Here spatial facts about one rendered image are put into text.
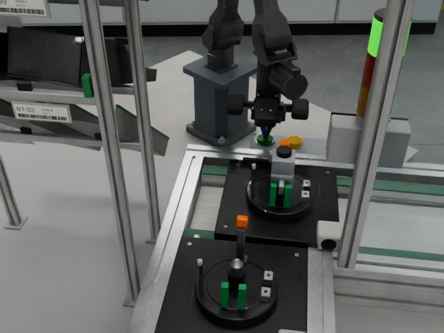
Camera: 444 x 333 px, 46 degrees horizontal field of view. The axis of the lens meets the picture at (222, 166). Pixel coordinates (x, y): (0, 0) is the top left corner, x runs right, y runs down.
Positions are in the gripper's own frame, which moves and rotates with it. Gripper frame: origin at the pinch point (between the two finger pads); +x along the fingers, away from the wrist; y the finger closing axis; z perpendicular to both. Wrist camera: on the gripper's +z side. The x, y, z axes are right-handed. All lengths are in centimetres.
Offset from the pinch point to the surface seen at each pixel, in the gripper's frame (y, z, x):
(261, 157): -0.5, 6.2, 4.9
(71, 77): -28, 39, -31
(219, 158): -10.2, 7.7, 5.2
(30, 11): -29, 43, -43
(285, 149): 4.7, 21.3, -8.7
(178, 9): -80, -271, 79
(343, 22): 44, -292, 91
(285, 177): 5.1, 24.5, -4.4
